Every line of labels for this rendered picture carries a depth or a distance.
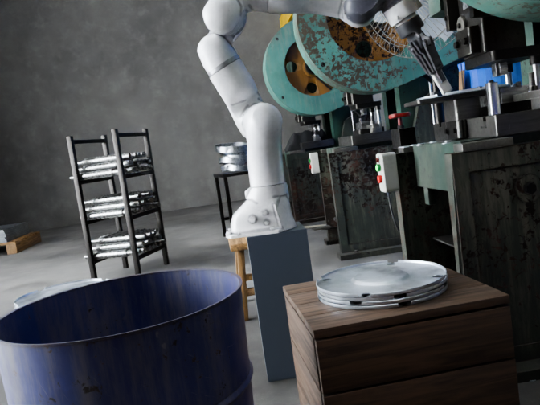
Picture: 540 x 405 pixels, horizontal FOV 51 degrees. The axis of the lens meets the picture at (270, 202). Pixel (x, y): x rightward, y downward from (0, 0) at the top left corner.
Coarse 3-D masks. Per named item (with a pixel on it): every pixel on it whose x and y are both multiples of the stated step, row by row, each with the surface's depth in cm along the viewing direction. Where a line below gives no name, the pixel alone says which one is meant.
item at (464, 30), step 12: (468, 12) 171; (456, 24) 178; (468, 24) 173; (480, 24) 166; (492, 24) 164; (504, 24) 165; (516, 24) 165; (456, 36) 175; (468, 36) 167; (480, 36) 167; (492, 36) 165; (504, 36) 165; (516, 36) 165; (456, 48) 175; (468, 48) 168; (480, 48) 167; (492, 48) 165; (504, 48) 165
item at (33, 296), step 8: (80, 280) 188; (88, 280) 188; (96, 280) 186; (48, 288) 184; (56, 288) 182; (64, 288) 177; (24, 296) 177; (32, 296) 176; (40, 296) 174; (16, 304) 165; (24, 304) 166
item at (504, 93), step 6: (528, 84) 167; (504, 90) 166; (510, 90) 167; (516, 90) 167; (522, 90) 167; (504, 96) 167; (510, 96) 167; (480, 102) 180; (486, 102) 176; (504, 102) 167
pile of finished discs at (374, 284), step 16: (336, 272) 138; (352, 272) 136; (368, 272) 131; (384, 272) 129; (400, 272) 127; (416, 272) 127; (432, 272) 125; (320, 288) 123; (336, 288) 123; (352, 288) 121; (368, 288) 120; (384, 288) 118; (400, 288) 116; (416, 288) 114; (432, 288) 116; (336, 304) 119; (352, 304) 116; (368, 304) 114; (384, 304) 113
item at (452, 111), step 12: (444, 96) 166; (456, 96) 166; (468, 96) 166; (480, 96) 177; (444, 108) 177; (456, 108) 169; (468, 108) 169; (480, 108) 169; (456, 120) 169; (444, 132) 177; (456, 132) 170
